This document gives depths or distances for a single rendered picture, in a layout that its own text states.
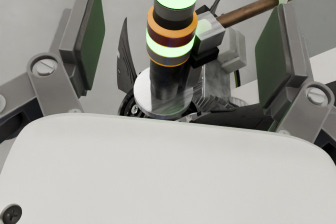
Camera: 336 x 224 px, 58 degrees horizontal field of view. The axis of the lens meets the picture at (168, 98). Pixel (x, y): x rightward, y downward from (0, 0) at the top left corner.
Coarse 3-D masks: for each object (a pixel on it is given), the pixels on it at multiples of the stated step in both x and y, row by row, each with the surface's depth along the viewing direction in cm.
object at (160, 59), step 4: (192, 44) 28; (148, 48) 28; (148, 52) 28; (152, 52) 27; (188, 52) 28; (152, 56) 28; (156, 56) 27; (160, 56) 27; (180, 56) 27; (184, 56) 28; (188, 56) 28; (156, 60) 28; (160, 60) 28; (164, 60) 27; (168, 60) 27; (172, 60) 27; (176, 60) 28; (180, 60) 28; (184, 60) 28; (164, 64) 28; (168, 64) 28; (172, 64) 28; (176, 64) 28
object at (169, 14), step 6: (156, 0) 23; (156, 6) 24; (162, 6) 23; (192, 6) 23; (156, 12) 24; (162, 12) 23; (168, 12) 23; (174, 12) 23; (180, 12) 23; (186, 12) 23; (192, 12) 24; (168, 18) 24; (174, 18) 24; (180, 18) 24; (186, 18) 24
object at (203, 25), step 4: (200, 20) 29; (204, 20) 29; (200, 24) 29; (204, 24) 29; (208, 24) 29; (196, 28) 29; (200, 28) 29; (204, 28) 29; (208, 28) 29; (200, 32) 29
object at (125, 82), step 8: (120, 32) 88; (120, 40) 86; (120, 48) 86; (128, 48) 76; (120, 56) 87; (128, 56) 76; (120, 64) 88; (128, 64) 77; (120, 72) 90; (128, 72) 78; (120, 80) 91; (128, 80) 82; (120, 88) 93; (128, 88) 85
